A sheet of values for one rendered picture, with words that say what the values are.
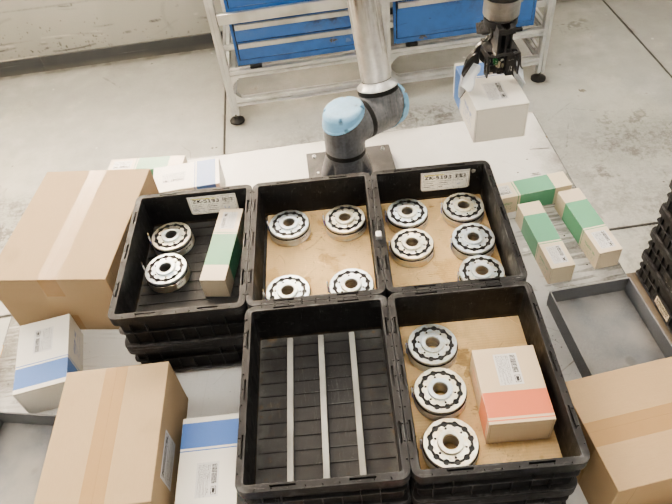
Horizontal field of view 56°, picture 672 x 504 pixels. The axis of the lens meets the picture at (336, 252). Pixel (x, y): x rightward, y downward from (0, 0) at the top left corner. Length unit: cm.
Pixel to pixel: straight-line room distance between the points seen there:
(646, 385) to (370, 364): 53
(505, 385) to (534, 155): 98
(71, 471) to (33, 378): 33
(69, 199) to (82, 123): 208
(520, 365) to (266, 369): 52
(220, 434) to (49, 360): 47
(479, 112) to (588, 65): 246
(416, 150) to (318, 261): 65
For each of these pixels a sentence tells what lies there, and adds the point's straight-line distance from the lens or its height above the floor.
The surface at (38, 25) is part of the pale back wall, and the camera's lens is 440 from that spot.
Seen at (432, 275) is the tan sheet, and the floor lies 83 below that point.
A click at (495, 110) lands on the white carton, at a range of 147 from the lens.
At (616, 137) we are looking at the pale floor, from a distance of 337.
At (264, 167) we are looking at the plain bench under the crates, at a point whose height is 70.
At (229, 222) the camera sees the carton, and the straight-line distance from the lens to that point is 159.
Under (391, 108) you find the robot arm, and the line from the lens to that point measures 181.
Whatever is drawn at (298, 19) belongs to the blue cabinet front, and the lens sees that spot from 323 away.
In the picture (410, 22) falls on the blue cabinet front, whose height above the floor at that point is 43.
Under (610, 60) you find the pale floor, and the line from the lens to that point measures 396.
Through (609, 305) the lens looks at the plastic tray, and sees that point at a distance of 166.
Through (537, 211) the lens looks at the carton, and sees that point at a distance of 177.
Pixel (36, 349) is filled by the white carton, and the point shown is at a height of 79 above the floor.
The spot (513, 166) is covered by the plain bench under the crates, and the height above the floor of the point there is 70.
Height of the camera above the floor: 196
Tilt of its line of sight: 47 degrees down
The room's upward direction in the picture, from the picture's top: 8 degrees counter-clockwise
